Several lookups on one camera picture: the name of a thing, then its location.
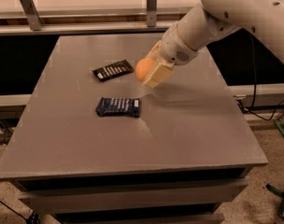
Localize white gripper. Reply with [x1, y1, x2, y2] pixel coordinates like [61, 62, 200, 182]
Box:
[143, 23, 198, 88]

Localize orange fruit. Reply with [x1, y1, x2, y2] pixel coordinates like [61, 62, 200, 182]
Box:
[135, 58, 155, 82]

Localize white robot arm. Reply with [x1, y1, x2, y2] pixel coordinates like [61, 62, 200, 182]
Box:
[135, 0, 284, 88]

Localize black rxbar chocolate wrapper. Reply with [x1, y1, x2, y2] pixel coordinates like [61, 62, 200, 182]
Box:
[92, 60, 134, 82]

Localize blue rxbar wrapper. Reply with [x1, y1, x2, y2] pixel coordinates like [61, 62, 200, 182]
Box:
[95, 97, 140, 118]

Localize grey table with drawers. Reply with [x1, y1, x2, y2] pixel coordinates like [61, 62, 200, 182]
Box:
[0, 34, 267, 224]

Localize green floor tool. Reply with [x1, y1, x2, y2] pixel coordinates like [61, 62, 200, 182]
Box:
[273, 117, 284, 151]

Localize middle metal bracket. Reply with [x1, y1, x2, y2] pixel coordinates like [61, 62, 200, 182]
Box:
[147, 0, 157, 27]

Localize metal bracket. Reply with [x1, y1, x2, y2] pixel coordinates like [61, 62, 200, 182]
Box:
[147, 0, 157, 27]
[20, 0, 42, 31]

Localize left metal bracket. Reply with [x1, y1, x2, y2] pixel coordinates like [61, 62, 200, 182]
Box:
[20, 0, 42, 31]

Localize long metal counter rail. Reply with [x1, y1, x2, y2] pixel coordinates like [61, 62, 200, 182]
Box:
[0, 7, 191, 36]

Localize black floor cable left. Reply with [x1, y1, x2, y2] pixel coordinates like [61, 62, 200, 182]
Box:
[0, 194, 42, 224]

